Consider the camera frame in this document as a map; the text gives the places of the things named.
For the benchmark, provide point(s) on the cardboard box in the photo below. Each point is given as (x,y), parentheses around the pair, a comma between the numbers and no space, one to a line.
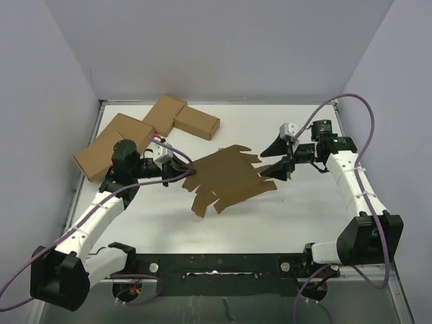
(95,160)
(131,129)
(226,178)
(162,114)
(197,123)

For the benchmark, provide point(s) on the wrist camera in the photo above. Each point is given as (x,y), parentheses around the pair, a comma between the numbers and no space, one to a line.
(288,132)
(162,152)

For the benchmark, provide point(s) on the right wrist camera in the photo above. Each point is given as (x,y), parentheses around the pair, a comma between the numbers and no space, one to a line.
(288,132)

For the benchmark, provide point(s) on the aluminium table frame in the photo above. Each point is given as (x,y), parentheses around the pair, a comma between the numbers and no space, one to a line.
(130,154)

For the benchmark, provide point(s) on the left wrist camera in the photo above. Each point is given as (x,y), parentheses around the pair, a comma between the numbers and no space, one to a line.
(162,152)

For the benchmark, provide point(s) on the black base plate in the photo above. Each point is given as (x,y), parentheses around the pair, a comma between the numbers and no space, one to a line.
(222,275)

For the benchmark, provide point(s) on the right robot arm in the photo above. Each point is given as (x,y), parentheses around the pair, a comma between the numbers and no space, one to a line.
(373,234)

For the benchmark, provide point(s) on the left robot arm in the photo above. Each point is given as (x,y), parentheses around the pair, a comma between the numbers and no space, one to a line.
(64,273)

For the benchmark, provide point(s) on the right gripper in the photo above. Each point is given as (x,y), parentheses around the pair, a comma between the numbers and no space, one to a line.
(279,169)

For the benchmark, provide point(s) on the folded cardboard box front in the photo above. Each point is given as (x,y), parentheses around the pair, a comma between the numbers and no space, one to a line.
(95,160)

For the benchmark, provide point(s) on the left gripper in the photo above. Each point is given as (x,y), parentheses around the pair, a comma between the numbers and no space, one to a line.
(173,169)

